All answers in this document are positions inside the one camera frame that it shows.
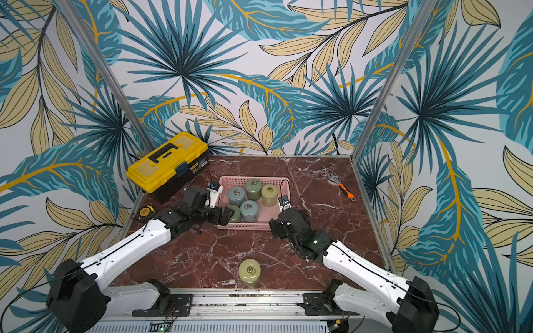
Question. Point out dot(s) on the yellow black toolbox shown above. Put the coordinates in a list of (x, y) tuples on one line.
[(166, 170)]

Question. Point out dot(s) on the blue tea canister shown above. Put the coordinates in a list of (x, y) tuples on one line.
[(249, 211), (236, 196)]

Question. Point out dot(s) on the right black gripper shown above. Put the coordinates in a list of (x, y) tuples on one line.
[(279, 227)]

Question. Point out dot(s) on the aluminium front rail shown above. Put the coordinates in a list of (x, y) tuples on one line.
[(259, 310)]

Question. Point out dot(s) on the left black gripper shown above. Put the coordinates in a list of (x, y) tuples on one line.
[(217, 219)]

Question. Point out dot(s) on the yellow-green tea canister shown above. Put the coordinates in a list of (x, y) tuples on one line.
[(250, 272), (269, 195)]

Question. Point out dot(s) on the green tea canister back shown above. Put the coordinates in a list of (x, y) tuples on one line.
[(253, 188)]

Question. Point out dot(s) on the pink perforated plastic basket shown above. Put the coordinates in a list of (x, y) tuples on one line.
[(265, 213)]

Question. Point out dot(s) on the blue tea canister front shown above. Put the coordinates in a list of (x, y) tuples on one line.
[(249, 211)]

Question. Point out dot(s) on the yellow black tape measure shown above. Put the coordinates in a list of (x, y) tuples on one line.
[(145, 212)]

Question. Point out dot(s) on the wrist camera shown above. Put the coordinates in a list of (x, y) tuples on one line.
[(284, 202), (215, 191)]

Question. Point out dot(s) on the yellow-green tea canister right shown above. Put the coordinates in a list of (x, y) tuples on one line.
[(269, 195)]

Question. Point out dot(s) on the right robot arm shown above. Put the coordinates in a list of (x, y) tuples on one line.
[(402, 305)]

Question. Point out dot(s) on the aluminium frame post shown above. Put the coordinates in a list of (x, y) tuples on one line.
[(79, 27), (403, 54)]

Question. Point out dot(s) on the orange handled adjustable wrench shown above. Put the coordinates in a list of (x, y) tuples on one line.
[(335, 181)]

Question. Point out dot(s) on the blue tea canister back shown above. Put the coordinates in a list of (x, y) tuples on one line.
[(236, 196)]

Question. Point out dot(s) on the yellow-green tea canister front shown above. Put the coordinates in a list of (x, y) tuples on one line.
[(250, 272)]

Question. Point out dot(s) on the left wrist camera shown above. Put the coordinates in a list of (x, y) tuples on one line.
[(215, 191)]

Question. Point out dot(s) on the right aluminium frame post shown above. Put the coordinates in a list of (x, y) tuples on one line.
[(403, 54)]

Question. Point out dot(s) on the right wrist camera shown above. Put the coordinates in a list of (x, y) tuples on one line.
[(284, 202)]

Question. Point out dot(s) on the dark green tea canister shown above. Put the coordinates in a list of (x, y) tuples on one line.
[(236, 216)]

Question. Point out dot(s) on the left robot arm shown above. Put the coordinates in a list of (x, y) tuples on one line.
[(81, 293)]

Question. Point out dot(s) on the left aluminium frame post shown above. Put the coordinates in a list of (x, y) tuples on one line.
[(79, 27)]

